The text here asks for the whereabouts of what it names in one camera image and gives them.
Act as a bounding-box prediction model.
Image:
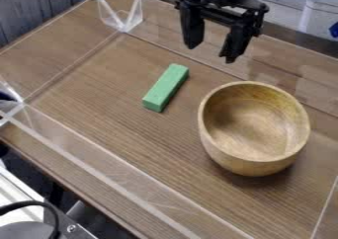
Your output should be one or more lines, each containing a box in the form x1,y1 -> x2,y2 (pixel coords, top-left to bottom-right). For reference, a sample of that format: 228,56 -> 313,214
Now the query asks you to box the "grey metal bracket with screw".
53,201 -> 98,239

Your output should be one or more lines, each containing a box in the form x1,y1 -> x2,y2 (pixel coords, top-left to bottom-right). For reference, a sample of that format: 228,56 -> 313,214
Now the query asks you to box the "clear acrylic corner bracket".
96,0 -> 144,33

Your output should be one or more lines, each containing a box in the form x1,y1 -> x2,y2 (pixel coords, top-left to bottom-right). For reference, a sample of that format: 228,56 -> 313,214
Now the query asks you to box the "green rectangular block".
142,64 -> 188,113

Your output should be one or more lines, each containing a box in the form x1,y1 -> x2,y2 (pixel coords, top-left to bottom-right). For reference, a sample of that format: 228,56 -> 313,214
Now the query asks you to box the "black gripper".
174,0 -> 269,64

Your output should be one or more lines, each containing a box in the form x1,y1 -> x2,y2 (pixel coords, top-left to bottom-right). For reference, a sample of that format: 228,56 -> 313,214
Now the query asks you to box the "white container in background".
297,0 -> 338,41

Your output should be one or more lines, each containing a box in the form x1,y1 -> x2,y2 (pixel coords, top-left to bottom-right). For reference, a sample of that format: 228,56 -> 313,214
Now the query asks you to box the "clear acrylic front wall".
0,85 -> 253,239

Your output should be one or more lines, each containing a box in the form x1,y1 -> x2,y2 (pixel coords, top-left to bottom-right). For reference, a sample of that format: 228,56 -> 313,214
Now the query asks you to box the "black cable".
0,200 -> 60,239

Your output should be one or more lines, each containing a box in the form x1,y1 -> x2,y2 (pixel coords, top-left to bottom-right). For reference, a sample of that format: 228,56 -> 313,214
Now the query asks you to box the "brown wooden bowl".
197,81 -> 309,177

